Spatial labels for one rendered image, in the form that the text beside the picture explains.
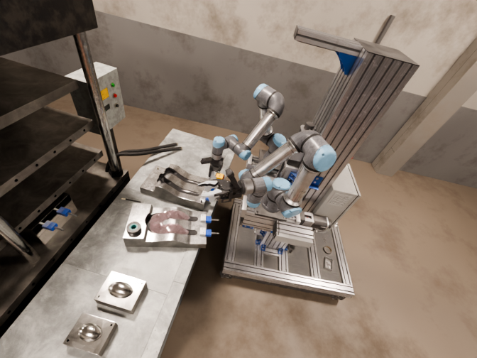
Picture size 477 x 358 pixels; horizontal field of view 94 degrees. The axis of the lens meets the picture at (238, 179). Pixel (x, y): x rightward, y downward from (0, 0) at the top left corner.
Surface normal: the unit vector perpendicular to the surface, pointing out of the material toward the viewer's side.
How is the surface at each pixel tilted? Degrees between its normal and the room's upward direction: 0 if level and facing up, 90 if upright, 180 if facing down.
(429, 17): 90
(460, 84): 90
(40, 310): 0
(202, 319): 0
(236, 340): 0
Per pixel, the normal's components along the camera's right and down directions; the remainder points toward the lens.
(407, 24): -0.11, 0.69
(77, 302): 0.20, -0.69
